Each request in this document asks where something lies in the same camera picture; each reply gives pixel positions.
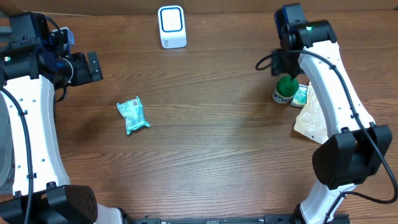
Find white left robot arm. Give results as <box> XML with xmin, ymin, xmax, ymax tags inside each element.
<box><xmin>1</xmin><ymin>12</ymin><xmax>128</xmax><ymax>223</ymax></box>

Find teal Kleenex tissue pack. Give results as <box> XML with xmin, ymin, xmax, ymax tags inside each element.
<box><xmin>290</xmin><ymin>84</ymin><xmax>308</xmax><ymax>108</ymax></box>

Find grey plastic basket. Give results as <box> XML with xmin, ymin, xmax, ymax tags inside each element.
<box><xmin>0</xmin><ymin>95</ymin><xmax>15</xmax><ymax>195</ymax></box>

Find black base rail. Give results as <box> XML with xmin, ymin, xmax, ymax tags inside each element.
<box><xmin>118</xmin><ymin>213</ymin><xmax>352</xmax><ymax>224</ymax></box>

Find green lid jar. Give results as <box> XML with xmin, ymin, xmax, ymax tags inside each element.
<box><xmin>272</xmin><ymin>75</ymin><xmax>299</xmax><ymax>103</ymax></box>

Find white barcode scanner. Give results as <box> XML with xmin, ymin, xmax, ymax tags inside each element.
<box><xmin>157</xmin><ymin>5</ymin><xmax>187</xmax><ymax>49</ymax></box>

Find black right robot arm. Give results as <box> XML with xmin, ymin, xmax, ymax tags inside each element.
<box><xmin>274</xmin><ymin>3</ymin><xmax>397</xmax><ymax>223</ymax></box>

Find clear snack bag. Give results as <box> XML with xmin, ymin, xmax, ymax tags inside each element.
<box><xmin>294</xmin><ymin>82</ymin><xmax>328</xmax><ymax>144</ymax></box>

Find teal snack packet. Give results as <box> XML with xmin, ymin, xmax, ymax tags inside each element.
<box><xmin>116</xmin><ymin>96</ymin><xmax>150</xmax><ymax>135</ymax></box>

